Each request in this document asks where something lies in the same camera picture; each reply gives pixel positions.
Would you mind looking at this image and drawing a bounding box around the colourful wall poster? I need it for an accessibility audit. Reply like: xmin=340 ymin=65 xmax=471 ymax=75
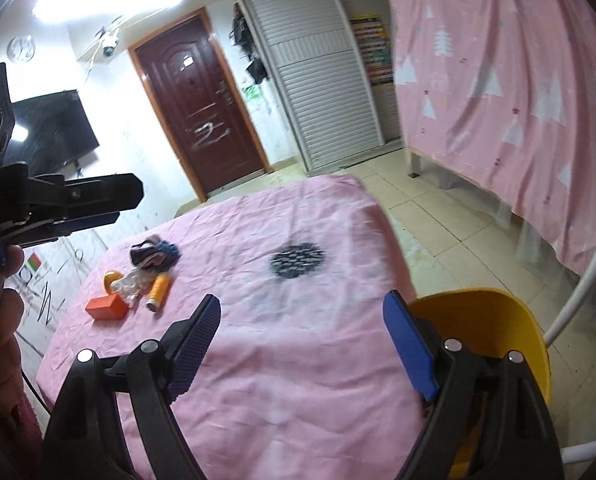
xmin=349 ymin=14 xmax=394 ymax=87

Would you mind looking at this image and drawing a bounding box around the black wall television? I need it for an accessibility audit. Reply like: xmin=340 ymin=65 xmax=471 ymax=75
xmin=4 ymin=90 xmax=100 ymax=176

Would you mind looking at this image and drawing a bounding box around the pink bed sheet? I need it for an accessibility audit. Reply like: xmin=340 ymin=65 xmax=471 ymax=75
xmin=36 ymin=176 xmax=423 ymax=479

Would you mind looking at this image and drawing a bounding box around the yellow cylindrical bottle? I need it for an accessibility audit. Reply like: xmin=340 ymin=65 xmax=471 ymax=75
xmin=146 ymin=272 xmax=172 ymax=312

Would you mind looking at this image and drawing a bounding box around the white security camera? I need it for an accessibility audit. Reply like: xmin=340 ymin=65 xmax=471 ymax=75
xmin=97 ymin=26 xmax=120 ymax=58

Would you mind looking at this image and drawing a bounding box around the person's left hand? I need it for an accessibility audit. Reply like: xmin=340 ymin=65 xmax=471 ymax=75
xmin=0 ymin=288 xmax=24 ymax=415

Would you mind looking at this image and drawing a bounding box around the pink tree-pattern curtain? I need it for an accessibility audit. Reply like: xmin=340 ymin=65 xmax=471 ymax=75
xmin=389 ymin=0 xmax=596 ymax=273

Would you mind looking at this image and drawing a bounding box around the round wall clock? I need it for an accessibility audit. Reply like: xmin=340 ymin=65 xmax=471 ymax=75
xmin=6 ymin=35 xmax=36 ymax=63

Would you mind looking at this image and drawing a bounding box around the clear plastic wrapper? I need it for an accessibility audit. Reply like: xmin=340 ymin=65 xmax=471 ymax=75
xmin=110 ymin=268 xmax=157 ymax=307

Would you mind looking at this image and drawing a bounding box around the white louvered wardrobe door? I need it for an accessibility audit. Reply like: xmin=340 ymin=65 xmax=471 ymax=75
xmin=243 ymin=0 xmax=384 ymax=171

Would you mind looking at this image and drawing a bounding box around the dark red door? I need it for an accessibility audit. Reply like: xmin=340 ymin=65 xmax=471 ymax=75
xmin=129 ymin=8 xmax=272 ymax=202

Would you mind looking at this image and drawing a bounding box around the black hanging bag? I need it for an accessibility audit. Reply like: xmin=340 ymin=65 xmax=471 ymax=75
xmin=231 ymin=3 xmax=269 ymax=84

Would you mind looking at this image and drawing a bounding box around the orange small box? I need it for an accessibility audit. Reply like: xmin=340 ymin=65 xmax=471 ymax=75
xmin=85 ymin=294 xmax=129 ymax=321

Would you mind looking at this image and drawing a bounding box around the dark blue sock bundle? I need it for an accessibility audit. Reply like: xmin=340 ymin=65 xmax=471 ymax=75
xmin=130 ymin=235 xmax=181 ymax=273

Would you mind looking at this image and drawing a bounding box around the yellow plastic trash bin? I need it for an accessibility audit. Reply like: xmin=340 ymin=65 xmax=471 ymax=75
xmin=398 ymin=288 xmax=564 ymax=479

